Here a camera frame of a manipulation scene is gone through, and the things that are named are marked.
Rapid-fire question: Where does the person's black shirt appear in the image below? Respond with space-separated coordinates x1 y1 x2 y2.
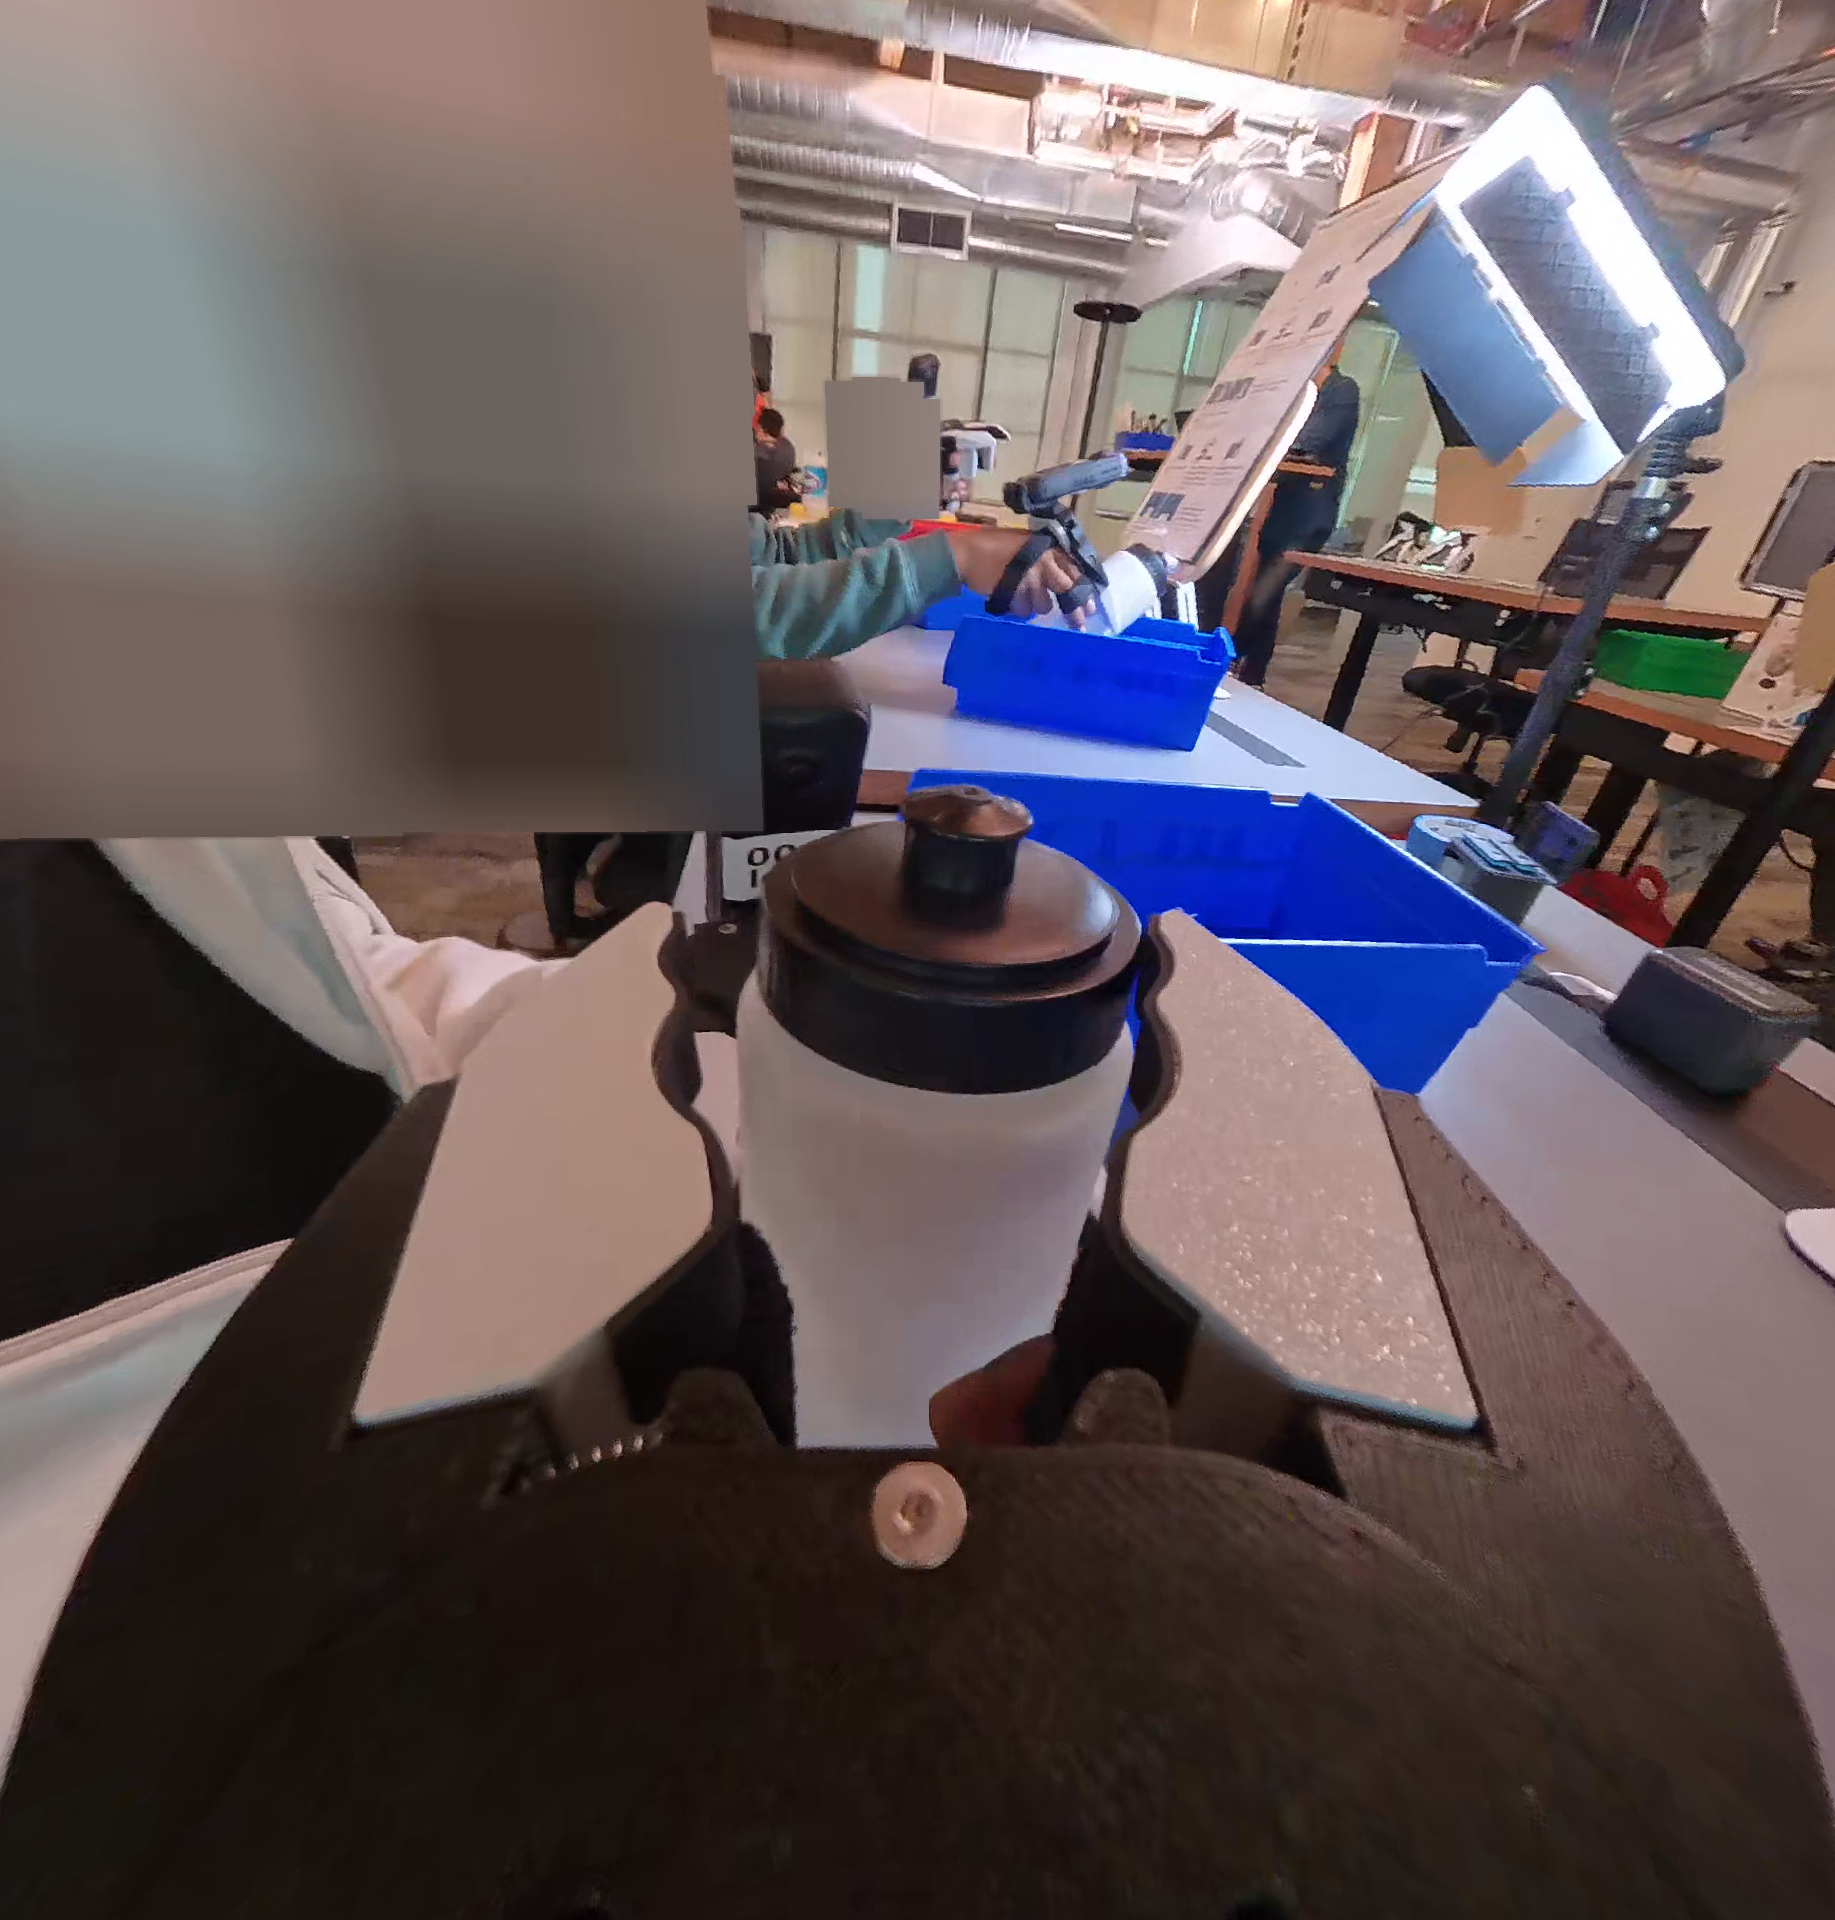
0 840 400 1355

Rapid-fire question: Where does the black floor lamp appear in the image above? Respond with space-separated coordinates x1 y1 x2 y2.
1073 299 1144 467

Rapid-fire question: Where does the black bottle lid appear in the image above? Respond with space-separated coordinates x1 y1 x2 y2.
757 782 1144 1095

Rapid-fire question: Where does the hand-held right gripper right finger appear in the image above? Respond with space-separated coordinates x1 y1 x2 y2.
1048 911 1481 1456

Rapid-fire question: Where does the blue plastic bin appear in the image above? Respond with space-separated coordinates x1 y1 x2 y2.
941 607 1236 753
908 770 1543 1099

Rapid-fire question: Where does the green crate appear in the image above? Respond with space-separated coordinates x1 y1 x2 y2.
1592 629 1751 699

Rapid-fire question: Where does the silver air duct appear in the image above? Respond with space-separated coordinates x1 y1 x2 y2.
728 66 1391 302

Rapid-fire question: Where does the dark monitor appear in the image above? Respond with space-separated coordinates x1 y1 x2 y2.
1742 463 1835 594

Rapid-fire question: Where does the white plastic bottle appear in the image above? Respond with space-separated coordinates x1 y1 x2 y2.
734 975 1135 1448
1082 546 1176 639

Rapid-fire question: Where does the red bag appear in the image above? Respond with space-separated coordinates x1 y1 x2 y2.
1562 866 1672 947

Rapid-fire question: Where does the grey battery charger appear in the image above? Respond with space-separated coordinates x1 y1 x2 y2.
1434 831 1556 929

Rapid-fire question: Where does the wooden desk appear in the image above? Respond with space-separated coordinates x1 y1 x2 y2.
1517 675 1835 804
1284 548 1775 738

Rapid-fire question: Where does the printed instruction sheet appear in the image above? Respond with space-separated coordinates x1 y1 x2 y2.
1128 181 1407 587

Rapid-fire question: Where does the dark grey box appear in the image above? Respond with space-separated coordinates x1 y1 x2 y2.
1604 945 1822 1098

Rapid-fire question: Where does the person's right hand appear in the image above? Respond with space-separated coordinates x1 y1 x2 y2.
929 1335 1054 1448

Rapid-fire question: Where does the white printed box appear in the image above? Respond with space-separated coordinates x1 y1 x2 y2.
1719 562 1835 723

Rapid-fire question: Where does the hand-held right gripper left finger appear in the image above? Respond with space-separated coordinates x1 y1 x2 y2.
350 901 795 1459

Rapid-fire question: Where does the black light stand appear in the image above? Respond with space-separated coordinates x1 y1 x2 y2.
1478 396 1732 827

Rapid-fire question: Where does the black office chair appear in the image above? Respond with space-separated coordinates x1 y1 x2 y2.
1399 661 1534 774

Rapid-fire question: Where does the person's left forearm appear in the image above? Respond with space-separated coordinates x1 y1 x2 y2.
378 901 626 1103

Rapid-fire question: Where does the white light panel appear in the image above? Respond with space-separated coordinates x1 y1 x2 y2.
1367 81 1751 489

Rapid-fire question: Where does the another person's forearm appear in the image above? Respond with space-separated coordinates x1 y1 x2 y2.
752 510 966 665

